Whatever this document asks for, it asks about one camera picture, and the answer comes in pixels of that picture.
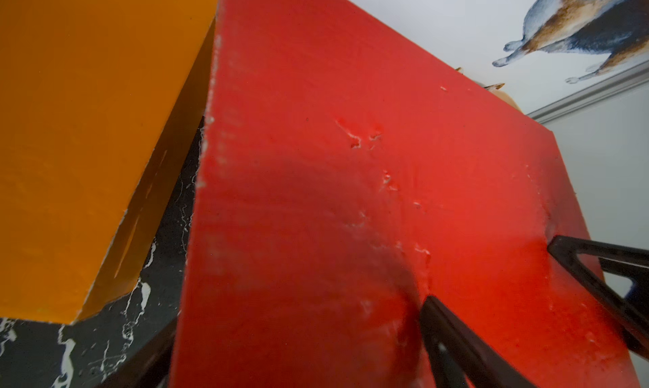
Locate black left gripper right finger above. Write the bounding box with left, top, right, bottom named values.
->
left=419, top=295, right=534, bottom=387

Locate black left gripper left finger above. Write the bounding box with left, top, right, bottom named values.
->
left=99, top=318, right=177, bottom=388

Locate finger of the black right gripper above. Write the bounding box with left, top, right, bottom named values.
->
left=548, top=236, right=648, bottom=359

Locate red shoebox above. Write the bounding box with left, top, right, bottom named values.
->
left=170, top=0, right=639, bottom=387

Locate orange shoebox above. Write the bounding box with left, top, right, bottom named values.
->
left=1, top=0, right=219, bottom=325

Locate beige pot with succulent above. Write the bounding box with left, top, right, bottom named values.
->
left=481, top=83, right=521, bottom=112

